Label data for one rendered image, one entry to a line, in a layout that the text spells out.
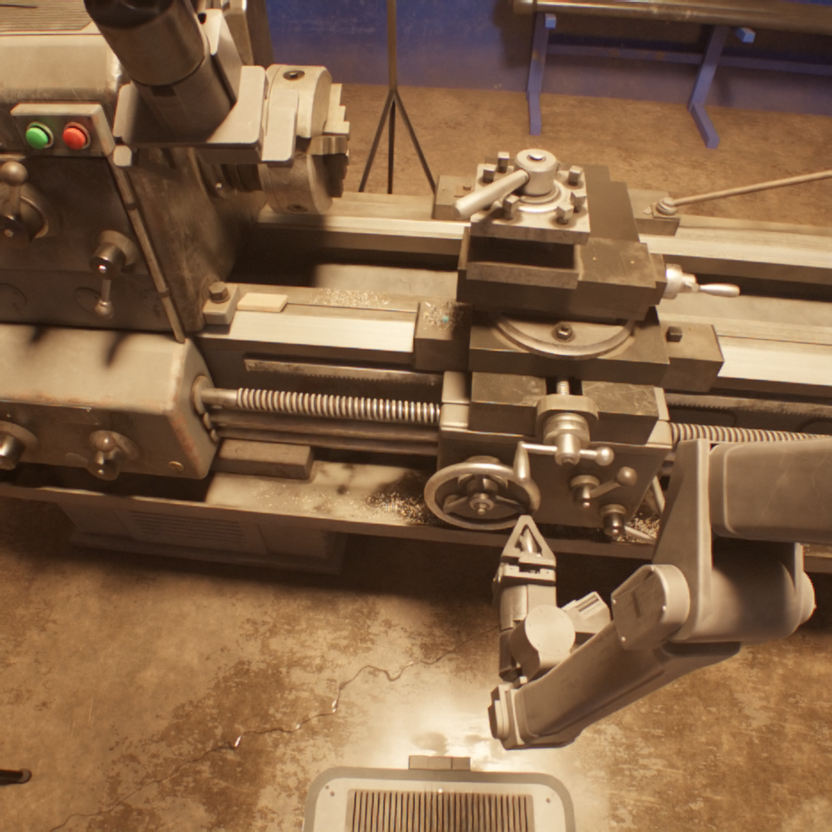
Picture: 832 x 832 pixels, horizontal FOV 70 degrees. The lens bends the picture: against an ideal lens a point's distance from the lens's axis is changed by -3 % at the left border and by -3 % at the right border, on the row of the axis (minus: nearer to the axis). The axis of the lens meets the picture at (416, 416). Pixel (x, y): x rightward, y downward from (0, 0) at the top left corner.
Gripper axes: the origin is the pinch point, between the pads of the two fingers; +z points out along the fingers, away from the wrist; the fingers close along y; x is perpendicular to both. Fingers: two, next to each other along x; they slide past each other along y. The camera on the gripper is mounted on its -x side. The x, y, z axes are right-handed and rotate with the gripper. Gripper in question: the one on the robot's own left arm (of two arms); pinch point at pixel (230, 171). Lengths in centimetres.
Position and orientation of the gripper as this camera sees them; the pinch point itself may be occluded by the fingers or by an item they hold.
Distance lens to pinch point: 59.3
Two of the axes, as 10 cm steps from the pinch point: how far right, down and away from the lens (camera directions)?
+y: -10.0, -0.3, 0.2
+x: -0.3, 9.9, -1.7
